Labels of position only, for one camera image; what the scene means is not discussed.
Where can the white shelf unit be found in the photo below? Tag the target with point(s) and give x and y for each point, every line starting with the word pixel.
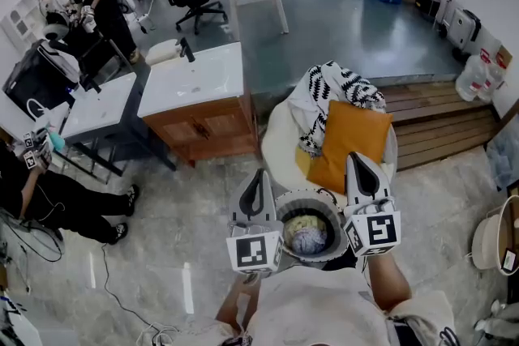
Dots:
pixel 24 18

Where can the wooden sink cabinet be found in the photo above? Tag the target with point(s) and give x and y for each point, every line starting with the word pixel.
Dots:
pixel 198 109

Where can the clear water bottle red label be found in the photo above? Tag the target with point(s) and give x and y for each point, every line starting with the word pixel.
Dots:
pixel 492 81
pixel 471 79

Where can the white round tub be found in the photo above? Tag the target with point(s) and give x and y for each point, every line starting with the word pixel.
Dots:
pixel 492 235

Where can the black white patterned clothes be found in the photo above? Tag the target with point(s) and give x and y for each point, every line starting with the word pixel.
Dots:
pixel 324 85

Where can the teal cup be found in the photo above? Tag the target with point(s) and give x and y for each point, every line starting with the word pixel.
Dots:
pixel 57 141

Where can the person's right forearm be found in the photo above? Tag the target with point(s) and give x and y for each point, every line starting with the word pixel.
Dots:
pixel 389 279

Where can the person's left forearm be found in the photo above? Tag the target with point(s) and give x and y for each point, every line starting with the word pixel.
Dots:
pixel 233 304

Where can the yellow cushion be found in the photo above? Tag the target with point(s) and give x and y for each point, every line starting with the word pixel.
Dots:
pixel 303 161

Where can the small cardboard box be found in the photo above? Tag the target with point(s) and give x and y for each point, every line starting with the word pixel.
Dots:
pixel 504 58

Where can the person's beige shirt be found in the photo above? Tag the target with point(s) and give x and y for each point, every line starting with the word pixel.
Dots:
pixel 324 308

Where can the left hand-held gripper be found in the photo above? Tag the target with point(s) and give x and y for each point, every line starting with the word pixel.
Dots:
pixel 251 253

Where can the plastic wrapped picture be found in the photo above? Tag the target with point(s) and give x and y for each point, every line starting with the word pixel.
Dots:
pixel 504 158

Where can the cream rolled towel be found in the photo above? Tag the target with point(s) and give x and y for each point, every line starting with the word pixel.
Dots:
pixel 162 51

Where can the blue plaid clothes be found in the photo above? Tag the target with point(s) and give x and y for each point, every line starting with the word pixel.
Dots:
pixel 309 241

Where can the black faucet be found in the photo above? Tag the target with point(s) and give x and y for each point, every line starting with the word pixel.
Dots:
pixel 91 83
pixel 187 48

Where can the grey bag with items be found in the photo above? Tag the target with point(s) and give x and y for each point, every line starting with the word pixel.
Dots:
pixel 332 214

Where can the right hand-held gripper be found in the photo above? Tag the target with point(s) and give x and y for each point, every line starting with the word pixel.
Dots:
pixel 377 233

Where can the white beanbag chair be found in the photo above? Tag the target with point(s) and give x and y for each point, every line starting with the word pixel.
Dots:
pixel 280 142

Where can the wooden step platform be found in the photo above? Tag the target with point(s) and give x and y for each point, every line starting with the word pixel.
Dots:
pixel 438 121

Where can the black printer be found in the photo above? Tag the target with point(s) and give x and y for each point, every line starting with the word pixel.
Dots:
pixel 36 77

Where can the orange cushion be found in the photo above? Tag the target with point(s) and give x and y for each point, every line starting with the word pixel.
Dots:
pixel 353 133

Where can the grey sink vanity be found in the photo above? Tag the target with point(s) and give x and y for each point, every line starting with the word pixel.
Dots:
pixel 105 113

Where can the silver hard suitcase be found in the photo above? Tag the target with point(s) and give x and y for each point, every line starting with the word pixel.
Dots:
pixel 464 30

